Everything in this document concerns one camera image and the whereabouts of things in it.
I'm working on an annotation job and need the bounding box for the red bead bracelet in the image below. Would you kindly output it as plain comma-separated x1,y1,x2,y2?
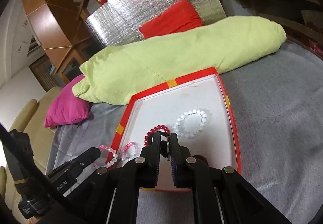
144,125,173,146

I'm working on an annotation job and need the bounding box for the silver foil mat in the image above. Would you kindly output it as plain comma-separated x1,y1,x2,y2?
86,0,227,49

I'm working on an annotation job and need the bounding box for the light green bolster pillow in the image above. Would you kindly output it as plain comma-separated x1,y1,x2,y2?
71,15,287,106

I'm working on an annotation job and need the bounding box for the magenta pillow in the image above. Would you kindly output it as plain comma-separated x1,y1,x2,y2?
44,74,92,128

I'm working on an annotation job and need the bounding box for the small pink bead bracelet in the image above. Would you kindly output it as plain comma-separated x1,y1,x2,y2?
121,141,140,162

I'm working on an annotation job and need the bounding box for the black cable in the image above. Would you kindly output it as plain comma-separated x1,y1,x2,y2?
0,123,67,204

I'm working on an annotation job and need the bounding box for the dark red hair tie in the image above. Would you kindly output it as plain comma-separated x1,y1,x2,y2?
193,154,209,165

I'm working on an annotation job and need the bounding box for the red box with white inside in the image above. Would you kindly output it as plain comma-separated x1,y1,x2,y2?
105,67,243,193

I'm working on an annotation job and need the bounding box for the pink and clear bead bracelet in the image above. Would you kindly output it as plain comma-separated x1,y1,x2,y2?
93,145,119,169

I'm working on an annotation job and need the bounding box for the pink patterned cloth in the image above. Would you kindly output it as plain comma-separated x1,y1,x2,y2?
309,41,323,60

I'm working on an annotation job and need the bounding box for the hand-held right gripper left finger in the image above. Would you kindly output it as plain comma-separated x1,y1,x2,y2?
64,132,161,224

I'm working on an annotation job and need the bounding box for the brown wooden cabinet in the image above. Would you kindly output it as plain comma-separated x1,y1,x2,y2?
20,0,101,85

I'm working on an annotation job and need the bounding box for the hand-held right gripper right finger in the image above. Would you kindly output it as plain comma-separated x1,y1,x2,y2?
169,133,285,224

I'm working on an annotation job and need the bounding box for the small metal jewelry piece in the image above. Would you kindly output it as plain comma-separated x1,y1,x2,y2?
161,137,171,161

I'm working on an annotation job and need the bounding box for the white bead bracelet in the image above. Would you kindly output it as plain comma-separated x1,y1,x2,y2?
175,109,212,140

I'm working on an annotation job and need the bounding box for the brown woven blind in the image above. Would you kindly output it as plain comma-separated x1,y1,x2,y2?
29,58,60,91

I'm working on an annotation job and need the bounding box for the red pillow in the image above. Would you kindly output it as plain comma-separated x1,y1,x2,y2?
138,0,202,39

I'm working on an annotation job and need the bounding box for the grey bedsheet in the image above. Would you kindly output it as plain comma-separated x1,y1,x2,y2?
45,42,323,224

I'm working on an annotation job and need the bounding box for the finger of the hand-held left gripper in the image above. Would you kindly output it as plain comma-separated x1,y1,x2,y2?
63,147,102,172

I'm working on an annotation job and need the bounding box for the beige sofa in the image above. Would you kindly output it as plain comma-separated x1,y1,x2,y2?
0,86,63,214

